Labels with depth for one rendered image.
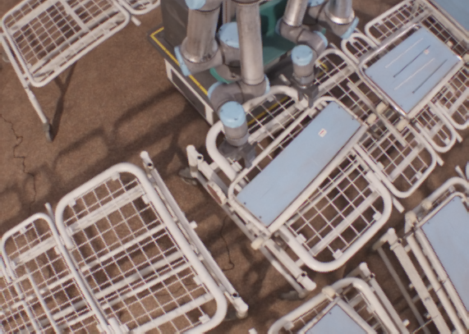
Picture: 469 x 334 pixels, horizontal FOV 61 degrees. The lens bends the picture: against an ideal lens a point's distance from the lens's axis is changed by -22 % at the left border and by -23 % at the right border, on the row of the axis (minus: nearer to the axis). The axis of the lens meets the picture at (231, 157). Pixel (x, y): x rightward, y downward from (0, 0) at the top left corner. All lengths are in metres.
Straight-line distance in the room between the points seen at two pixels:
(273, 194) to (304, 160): 0.21
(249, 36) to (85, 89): 1.66
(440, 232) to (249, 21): 1.33
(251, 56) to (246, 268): 1.21
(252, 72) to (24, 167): 1.75
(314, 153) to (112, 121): 1.30
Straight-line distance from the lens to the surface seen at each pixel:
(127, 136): 2.91
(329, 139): 2.29
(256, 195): 2.14
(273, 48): 2.39
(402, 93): 2.52
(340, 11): 2.17
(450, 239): 2.29
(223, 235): 2.63
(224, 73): 2.24
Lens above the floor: 2.54
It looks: 65 degrees down
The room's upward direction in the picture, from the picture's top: 1 degrees clockwise
